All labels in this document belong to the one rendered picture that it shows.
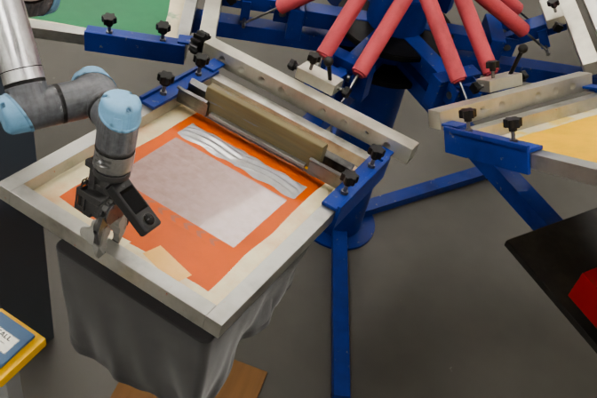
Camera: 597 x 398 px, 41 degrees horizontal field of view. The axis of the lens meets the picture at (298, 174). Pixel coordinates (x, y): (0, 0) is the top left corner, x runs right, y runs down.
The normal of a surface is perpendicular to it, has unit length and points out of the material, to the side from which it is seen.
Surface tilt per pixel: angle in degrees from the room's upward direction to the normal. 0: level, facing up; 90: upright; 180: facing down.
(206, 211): 10
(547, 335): 0
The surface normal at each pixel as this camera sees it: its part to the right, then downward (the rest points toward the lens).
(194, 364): -0.51, 0.55
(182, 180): 0.25, -0.78
